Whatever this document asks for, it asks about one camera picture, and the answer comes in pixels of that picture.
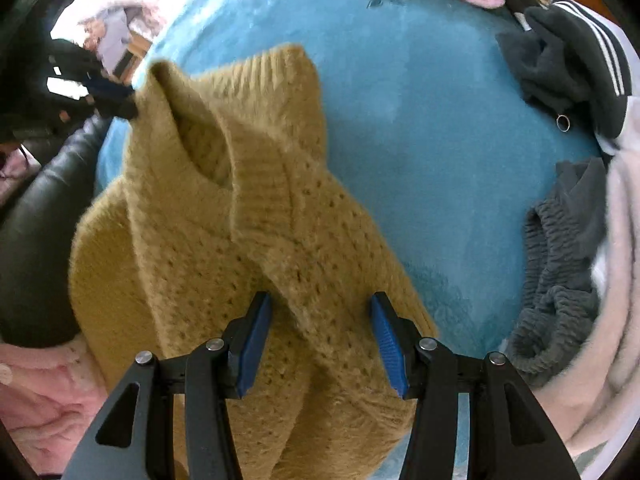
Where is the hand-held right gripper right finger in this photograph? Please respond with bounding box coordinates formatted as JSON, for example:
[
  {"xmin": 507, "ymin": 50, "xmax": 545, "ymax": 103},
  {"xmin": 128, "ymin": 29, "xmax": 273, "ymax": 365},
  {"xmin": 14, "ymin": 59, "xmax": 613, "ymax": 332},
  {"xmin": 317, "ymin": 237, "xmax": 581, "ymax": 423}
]
[{"xmin": 369, "ymin": 292, "xmax": 582, "ymax": 480}]

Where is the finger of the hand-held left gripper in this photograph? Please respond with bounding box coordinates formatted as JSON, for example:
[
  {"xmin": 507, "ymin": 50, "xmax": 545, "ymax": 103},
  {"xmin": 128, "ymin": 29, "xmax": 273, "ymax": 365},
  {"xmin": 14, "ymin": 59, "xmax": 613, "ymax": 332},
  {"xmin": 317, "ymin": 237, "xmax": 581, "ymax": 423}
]
[{"xmin": 84, "ymin": 72, "xmax": 141, "ymax": 122}]

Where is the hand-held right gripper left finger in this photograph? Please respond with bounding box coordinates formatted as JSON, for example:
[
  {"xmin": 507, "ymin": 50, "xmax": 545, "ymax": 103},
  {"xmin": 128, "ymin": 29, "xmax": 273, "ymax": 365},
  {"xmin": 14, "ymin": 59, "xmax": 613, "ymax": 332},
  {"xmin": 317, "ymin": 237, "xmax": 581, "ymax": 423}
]
[{"xmin": 60, "ymin": 291, "xmax": 274, "ymax": 480}]

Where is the mustard knit sweater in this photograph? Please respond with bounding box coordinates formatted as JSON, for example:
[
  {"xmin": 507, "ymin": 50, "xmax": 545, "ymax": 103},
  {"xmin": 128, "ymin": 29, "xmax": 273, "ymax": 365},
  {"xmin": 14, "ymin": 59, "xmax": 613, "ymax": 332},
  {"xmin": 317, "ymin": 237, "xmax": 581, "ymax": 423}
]
[{"xmin": 68, "ymin": 44, "xmax": 441, "ymax": 480}]

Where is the blue fleece blanket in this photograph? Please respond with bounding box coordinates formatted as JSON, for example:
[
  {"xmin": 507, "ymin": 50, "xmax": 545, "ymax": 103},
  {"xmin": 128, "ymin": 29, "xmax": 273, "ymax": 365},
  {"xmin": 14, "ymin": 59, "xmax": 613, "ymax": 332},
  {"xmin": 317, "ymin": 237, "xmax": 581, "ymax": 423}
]
[{"xmin": 94, "ymin": 0, "xmax": 601, "ymax": 480}]

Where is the grey shirred garment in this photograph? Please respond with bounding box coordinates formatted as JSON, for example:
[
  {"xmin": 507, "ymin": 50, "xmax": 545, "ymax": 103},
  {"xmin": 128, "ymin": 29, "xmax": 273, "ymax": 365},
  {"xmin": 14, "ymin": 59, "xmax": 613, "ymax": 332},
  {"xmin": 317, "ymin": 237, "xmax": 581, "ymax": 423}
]
[{"xmin": 507, "ymin": 158, "xmax": 609, "ymax": 389}]

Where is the pink fleece garment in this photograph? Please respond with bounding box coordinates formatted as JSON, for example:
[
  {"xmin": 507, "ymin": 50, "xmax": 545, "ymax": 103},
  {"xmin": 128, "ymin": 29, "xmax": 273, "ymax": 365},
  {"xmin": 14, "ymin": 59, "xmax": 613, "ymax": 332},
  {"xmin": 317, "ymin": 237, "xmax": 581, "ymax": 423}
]
[{"xmin": 0, "ymin": 332, "xmax": 118, "ymax": 476}]

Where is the pale pink fluffy garment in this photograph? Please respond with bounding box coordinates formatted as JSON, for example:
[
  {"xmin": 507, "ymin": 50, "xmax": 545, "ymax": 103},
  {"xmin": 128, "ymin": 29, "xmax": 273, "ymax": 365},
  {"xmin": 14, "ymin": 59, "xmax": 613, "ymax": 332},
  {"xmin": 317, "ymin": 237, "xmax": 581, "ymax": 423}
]
[{"xmin": 560, "ymin": 95, "xmax": 640, "ymax": 456}]

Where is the dark grey striped jacket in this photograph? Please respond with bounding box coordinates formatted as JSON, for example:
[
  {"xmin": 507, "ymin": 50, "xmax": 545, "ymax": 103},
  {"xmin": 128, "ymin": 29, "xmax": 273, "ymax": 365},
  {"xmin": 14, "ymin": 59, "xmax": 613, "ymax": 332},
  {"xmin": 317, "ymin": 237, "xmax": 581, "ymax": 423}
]
[{"xmin": 495, "ymin": 0, "xmax": 634, "ymax": 140}]

